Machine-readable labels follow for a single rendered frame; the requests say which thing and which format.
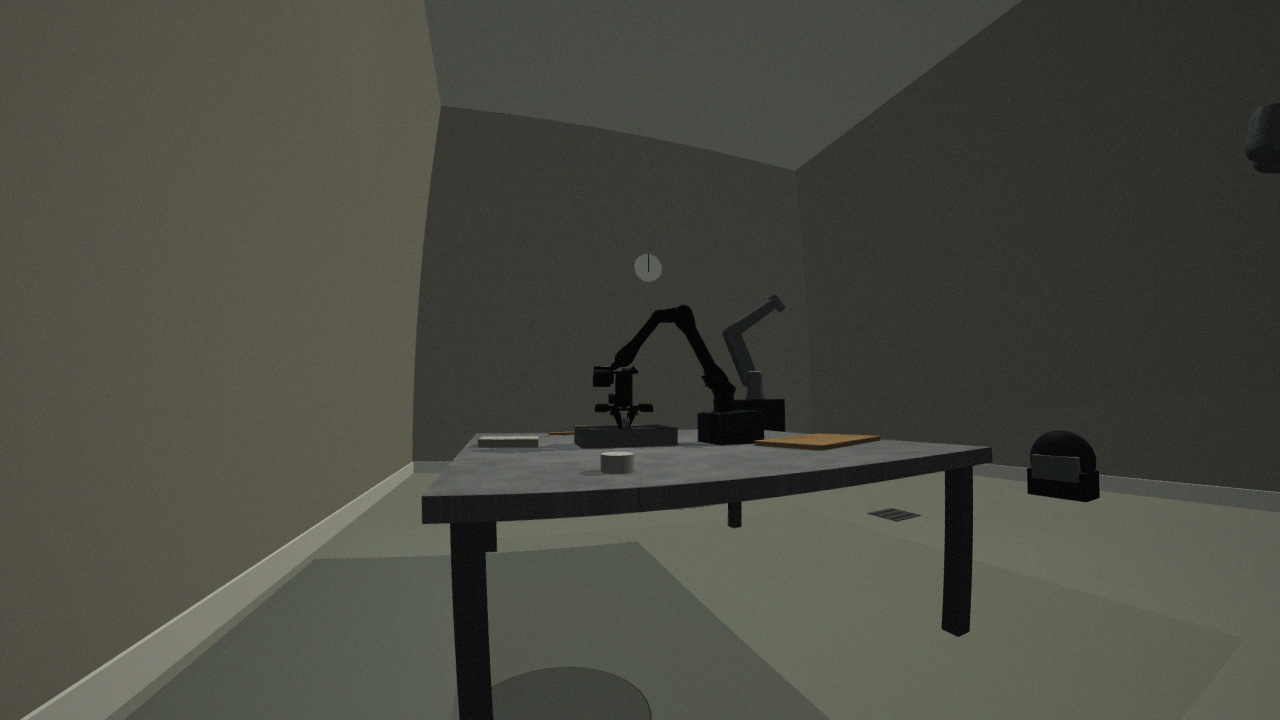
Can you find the beige flat rectangular block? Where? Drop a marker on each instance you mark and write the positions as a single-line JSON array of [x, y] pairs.
[[508, 441]]

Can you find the light brown wooden board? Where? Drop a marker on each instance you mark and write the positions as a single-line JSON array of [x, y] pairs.
[[819, 442]]

